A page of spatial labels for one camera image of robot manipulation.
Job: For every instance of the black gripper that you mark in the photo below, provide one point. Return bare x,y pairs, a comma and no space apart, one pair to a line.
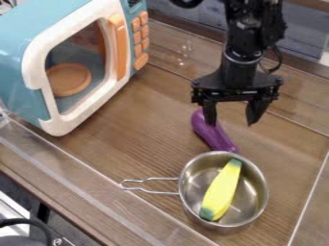
236,82

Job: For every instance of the purple toy eggplant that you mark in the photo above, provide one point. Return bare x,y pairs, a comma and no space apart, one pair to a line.
211,134

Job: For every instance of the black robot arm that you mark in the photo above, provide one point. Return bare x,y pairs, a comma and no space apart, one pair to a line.
255,28

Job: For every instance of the orange microwave turntable plate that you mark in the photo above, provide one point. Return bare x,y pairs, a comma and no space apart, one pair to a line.
69,78

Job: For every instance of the blue toy microwave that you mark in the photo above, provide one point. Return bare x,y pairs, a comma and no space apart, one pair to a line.
97,33

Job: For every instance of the silver pot with wire handle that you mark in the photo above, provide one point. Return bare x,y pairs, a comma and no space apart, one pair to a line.
195,177

